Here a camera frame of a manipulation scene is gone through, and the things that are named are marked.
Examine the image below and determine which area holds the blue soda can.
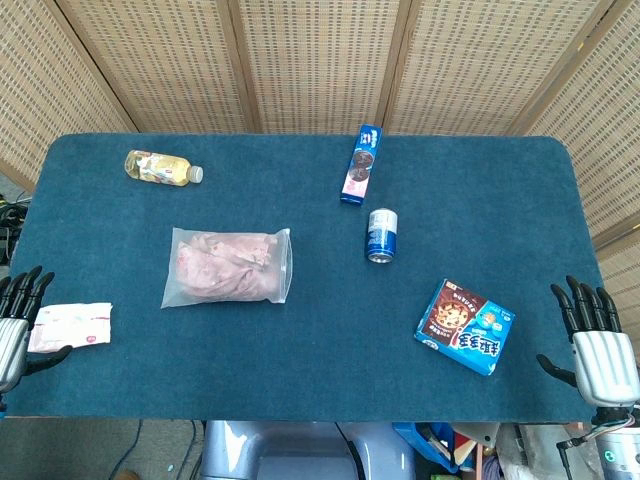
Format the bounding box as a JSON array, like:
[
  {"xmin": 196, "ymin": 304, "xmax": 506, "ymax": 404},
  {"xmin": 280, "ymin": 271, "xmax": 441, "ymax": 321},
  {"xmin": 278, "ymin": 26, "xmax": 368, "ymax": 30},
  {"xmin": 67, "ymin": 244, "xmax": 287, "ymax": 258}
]
[{"xmin": 364, "ymin": 207, "xmax": 400, "ymax": 264}]

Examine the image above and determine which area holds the blue felt table cover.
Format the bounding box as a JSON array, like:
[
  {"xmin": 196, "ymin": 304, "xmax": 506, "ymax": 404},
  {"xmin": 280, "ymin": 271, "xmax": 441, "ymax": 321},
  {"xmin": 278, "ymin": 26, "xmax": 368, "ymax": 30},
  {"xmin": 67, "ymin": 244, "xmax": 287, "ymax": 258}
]
[{"xmin": 4, "ymin": 132, "xmax": 609, "ymax": 425}]

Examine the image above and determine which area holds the tall blue pink cookie box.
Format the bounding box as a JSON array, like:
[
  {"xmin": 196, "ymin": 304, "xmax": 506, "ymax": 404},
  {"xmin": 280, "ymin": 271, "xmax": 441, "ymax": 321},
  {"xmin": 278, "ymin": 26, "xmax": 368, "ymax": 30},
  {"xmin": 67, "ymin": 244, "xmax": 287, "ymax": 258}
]
[{"xmin": 340, "ymin": 123, "xmax": 384, "ymax": 206}]

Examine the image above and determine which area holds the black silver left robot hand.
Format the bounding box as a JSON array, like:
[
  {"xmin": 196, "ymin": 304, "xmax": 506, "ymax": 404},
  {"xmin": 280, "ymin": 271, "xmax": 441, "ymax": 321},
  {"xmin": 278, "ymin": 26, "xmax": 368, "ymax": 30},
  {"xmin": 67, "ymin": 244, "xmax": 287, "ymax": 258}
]
[{"xmin": 0, "ymin": 264, "xmax": 74, "ymax": 396}]

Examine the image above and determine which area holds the woven wooden folding screen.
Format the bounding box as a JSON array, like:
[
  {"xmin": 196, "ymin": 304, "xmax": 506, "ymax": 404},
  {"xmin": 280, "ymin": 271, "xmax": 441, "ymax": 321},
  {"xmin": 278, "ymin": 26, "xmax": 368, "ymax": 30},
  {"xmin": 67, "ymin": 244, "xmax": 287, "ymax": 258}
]
[{"xmin": 0, "ymin": 0, "xmax": 640, "ymax": 301}]

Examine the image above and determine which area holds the yellow drink plastic bottle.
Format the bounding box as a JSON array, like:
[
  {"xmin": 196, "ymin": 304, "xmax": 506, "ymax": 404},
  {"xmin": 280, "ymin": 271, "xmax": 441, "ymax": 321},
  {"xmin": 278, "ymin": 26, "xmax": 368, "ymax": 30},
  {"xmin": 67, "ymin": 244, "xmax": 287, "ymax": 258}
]
[{"xmin": 124, "ymin": 149, "xmax": 205, "ymax": 188}]

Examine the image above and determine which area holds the black floor cables bundle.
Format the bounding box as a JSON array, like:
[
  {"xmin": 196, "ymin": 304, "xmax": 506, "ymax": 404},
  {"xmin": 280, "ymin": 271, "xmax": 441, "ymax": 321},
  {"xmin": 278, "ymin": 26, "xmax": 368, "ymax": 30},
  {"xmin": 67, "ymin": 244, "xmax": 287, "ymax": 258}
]
[{"xmin": 0, "ymin": 197, "xmax": 27, "ymax": 266}]

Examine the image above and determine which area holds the white pink tissue packet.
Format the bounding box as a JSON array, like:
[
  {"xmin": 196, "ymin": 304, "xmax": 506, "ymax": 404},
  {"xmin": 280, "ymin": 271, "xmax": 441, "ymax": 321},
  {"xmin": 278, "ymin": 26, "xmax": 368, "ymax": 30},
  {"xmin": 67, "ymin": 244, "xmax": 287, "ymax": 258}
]
[{"xmin": 27, "ymin": 301, "xmax": 114, "ymax": 354}]

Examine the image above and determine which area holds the blue plastic storage bin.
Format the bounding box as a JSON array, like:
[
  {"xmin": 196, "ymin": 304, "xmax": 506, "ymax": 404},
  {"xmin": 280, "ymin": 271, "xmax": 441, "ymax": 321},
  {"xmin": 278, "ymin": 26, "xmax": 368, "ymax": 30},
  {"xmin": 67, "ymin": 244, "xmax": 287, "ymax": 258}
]
[{"xmin": 392, "ymin": 422, "xmax": 461, "ymax": 474}]

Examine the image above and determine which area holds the blue chocolate chip cookie box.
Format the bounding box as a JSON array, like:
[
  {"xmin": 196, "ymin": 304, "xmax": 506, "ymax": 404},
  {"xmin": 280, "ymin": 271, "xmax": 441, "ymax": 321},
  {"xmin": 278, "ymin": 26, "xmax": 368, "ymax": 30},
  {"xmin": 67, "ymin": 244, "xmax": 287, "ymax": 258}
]
[{"xmin": 413, "ymin": 278, "xmax": 517, "ymax": 377}]

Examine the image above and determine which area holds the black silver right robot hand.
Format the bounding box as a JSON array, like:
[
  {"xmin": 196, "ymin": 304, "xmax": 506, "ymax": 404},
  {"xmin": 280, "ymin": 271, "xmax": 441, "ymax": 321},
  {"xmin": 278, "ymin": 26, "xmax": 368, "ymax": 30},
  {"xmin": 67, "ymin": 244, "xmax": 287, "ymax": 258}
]
[{"xmin": 536, "ymin": 274, "xmax": 640, "ymax": 409}]

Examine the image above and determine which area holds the translucent white plastic bag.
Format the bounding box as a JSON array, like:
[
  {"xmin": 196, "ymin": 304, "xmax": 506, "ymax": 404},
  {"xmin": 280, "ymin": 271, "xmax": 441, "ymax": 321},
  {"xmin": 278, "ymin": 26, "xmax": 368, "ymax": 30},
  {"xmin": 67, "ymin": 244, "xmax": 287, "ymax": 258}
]
[{"xmin": 160, "ymin": 227, "xmax": 292, "ymax": 310}]

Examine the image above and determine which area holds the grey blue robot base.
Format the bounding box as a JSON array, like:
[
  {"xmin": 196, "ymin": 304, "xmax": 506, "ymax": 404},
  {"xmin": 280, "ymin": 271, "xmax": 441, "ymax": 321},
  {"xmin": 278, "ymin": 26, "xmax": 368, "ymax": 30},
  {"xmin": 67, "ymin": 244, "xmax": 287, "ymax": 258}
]
[{"xmin": 202, "ymin": 420, "xmax": 416, "ymax": 480}]

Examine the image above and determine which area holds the pink floral cloth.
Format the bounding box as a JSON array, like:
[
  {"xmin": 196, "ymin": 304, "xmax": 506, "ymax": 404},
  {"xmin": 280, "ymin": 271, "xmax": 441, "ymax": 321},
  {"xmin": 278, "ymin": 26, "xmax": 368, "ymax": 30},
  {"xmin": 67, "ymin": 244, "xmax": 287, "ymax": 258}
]
[{"xmin": 174, "ymin": 232, "xmax": 281, "ymax": 301}]

